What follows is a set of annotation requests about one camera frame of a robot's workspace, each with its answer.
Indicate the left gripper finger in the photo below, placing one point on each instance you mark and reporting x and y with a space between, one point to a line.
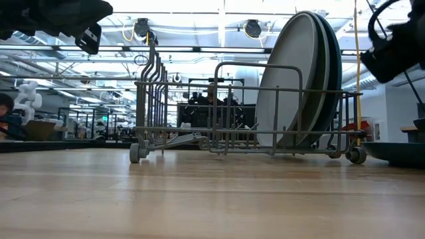
96 11

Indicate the large dark blue plate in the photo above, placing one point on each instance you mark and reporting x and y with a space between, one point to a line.
336 76

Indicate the small teal plate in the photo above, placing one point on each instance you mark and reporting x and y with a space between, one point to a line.
398 152

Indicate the large grey plate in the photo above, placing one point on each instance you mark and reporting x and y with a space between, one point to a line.
285 83

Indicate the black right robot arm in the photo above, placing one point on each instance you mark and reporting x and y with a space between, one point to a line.
419 8

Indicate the thin black pole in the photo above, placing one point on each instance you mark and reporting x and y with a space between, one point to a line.
415 91

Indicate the wooden table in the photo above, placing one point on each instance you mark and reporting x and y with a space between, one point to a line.
410 128

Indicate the red object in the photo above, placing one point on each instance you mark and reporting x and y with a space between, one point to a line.
362 125

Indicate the white robot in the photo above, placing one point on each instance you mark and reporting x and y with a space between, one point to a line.
28 96

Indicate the person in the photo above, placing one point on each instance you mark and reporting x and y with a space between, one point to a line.
6 103
211 96

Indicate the brown cardboard box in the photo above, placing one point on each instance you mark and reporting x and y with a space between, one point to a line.
40 131

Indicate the black workstation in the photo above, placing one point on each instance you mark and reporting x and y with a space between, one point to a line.
199 116

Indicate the white column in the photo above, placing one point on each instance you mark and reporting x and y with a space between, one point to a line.
245 79

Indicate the small wall frame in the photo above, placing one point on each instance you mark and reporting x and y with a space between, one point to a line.
376 132

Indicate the black metal table frame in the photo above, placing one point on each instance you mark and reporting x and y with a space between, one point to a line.
66 146

